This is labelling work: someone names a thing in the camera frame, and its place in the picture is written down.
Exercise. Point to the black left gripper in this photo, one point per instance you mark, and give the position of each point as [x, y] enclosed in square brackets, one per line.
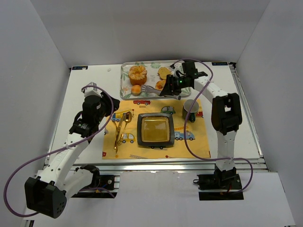
[110, 104]

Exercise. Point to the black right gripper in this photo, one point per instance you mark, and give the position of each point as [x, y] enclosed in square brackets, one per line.
[170, 84]

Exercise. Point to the silver metal tongs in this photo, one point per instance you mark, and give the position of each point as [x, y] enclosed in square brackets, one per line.
[151, 90]

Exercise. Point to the small round bun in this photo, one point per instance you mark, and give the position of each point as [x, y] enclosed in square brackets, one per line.
[136, 90]

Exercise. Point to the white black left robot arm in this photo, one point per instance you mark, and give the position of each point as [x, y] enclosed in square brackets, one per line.
[49, 191]

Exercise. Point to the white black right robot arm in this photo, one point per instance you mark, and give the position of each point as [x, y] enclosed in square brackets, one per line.
[226, 117]

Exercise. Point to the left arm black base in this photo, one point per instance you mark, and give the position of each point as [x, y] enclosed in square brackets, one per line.
[101, 185]

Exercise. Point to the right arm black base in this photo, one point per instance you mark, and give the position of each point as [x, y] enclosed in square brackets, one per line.
[210, 190]

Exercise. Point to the seeded bread slice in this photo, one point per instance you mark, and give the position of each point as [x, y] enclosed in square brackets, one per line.
[163, 72]

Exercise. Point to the leaf-patterned white tray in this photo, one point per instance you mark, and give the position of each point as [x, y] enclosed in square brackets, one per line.
[152, 68]

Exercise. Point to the gold knife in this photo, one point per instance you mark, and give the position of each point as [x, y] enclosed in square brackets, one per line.
[118, 130]

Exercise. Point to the dark green mug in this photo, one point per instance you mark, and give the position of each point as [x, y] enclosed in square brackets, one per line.
[191, 108]

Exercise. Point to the gold spoon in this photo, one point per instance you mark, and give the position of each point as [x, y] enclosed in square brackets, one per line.
[125, 120]

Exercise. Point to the gold fork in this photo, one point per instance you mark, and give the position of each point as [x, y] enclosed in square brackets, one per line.
[116, 123]

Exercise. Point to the black XDOF label left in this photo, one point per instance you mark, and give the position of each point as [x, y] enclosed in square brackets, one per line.
[79, 68]

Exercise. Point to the black xdof label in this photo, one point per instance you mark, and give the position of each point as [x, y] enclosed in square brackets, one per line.
[79, 68]
[220, 63]

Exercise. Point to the yellow vehicle-print placemat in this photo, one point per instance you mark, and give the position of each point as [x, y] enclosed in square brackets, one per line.
[127, 138]

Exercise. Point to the black square amber plate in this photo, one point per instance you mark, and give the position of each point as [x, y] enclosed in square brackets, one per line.
[155, 130]

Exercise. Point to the black XDOF label right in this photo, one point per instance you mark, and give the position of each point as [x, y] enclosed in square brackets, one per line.
[220, 63]

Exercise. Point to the twisted ring bread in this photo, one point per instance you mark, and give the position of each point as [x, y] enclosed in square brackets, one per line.
[160, 85]

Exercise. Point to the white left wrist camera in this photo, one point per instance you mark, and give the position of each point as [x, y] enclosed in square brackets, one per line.
[89, 91]

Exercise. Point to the large sugared ring cake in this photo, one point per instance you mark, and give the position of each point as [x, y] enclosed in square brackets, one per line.
[137, 75]

